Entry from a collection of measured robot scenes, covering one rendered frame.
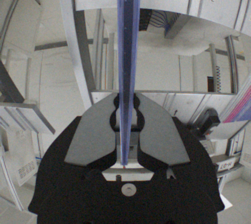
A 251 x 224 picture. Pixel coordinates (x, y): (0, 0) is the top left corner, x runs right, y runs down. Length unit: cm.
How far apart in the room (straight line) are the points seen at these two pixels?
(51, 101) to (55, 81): 34
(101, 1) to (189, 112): 35
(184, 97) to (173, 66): 187
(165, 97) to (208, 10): 22
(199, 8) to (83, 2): 19
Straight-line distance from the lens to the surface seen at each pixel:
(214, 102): 41
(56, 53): 244
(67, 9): 22
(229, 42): 87
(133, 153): 46
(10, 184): 115
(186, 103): 36
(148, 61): 210
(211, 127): 43
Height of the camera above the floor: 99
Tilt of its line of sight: level
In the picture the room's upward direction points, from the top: 179 degrees counter-clockwise
